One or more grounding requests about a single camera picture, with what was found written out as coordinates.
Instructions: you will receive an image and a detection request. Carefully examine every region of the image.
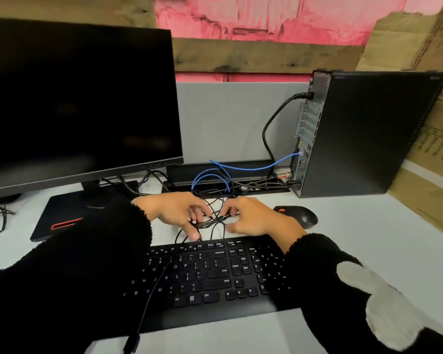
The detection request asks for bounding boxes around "person's right hand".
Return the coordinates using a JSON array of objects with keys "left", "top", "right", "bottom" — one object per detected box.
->
[{"left": 220, "top": 196, "right": 307, "bottom": 253}]

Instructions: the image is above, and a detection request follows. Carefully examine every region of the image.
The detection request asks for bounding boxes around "person's left hand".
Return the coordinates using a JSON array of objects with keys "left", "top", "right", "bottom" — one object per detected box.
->
[{"left": 132, "top": 191, "right": 213, "bottom": 241}]

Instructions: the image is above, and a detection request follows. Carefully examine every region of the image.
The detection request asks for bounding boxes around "black monitor cable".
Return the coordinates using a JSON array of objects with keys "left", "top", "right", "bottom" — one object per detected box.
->
[{"left": 99, "top": 169, "right": 176, "bottom": 198}]

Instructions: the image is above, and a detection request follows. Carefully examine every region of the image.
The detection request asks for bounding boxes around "blue network cable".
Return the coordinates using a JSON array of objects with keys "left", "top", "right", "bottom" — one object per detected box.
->
[{"left": 190, "top": 150, "right": 304, "bottom": 193}]

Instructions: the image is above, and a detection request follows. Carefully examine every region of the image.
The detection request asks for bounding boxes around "thick black power cable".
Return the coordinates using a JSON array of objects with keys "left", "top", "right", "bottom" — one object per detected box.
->
[{"left": 262, "top": 91, "right": 315, "bottom": 177}]

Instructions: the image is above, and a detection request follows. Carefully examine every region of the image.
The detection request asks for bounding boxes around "black desktop tower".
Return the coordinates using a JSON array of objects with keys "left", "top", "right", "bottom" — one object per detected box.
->
[{"left": 289, "top": 69, "right": 443, "bottom": 199}]

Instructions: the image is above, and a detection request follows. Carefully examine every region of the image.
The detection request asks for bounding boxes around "person's left forearm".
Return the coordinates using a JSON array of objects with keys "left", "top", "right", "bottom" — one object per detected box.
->
[{"left": 0, "top": 201, "right": 154, "bottom": 354}]

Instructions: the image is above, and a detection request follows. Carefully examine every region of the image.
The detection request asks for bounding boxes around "person's right forearm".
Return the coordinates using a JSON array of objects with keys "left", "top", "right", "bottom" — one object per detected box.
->
[{"left": 286, "top": 232, "right": 443, "bottom": 354}]

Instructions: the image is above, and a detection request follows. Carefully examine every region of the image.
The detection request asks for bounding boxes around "black mouse with red wheel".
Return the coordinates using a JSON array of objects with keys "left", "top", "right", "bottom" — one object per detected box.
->
[{"left": 273, "top": 205, "right": 319, "bottom": 230}]

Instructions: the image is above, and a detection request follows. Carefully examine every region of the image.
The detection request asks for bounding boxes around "white desk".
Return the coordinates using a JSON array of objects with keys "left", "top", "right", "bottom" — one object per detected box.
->
[{"left": 0, "top": 165, "right": 443, "bottom": 354}]

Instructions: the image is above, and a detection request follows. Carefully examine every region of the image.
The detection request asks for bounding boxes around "black computer monitor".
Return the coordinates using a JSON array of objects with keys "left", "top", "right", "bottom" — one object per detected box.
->
[{"left": 0, "top": 17, "right": 185, "bottom": 243}]

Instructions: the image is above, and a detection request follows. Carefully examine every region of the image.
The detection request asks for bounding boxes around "black keyboard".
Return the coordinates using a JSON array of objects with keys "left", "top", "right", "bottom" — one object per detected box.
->
[{"left": 122, "top": 235, "right": 303, "bottom": 334}]

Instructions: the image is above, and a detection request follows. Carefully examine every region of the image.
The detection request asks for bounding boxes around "long weathered wooden plank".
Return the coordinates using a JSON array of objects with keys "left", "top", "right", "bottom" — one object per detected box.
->
[{"left": 171, "top": 37, "right": 366, "bottom": 74}]

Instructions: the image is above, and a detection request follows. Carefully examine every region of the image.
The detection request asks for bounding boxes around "narrow brown cardboard panel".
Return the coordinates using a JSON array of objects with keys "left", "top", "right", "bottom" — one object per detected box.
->
[{"left": 387, "top": 167, "right": 443, "bottom": 244}]

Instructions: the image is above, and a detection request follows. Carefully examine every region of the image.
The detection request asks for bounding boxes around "printed brown cardboard box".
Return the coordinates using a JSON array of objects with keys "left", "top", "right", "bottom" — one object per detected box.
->
[{"left": 406, "top": 0, "right": 443, "bottom": 174}]

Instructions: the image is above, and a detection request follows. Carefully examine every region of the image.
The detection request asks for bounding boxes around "plain brown cardboard sheet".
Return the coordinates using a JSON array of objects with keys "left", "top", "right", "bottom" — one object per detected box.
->
[{"left": 355, "top": 11, "right": 438, "bottom": 72}]

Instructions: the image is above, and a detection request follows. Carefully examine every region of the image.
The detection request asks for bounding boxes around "thin black loose cable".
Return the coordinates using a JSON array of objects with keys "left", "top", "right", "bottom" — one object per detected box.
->
[{"left": 0, "top": 205, "right": 15, "bottom": 241}]

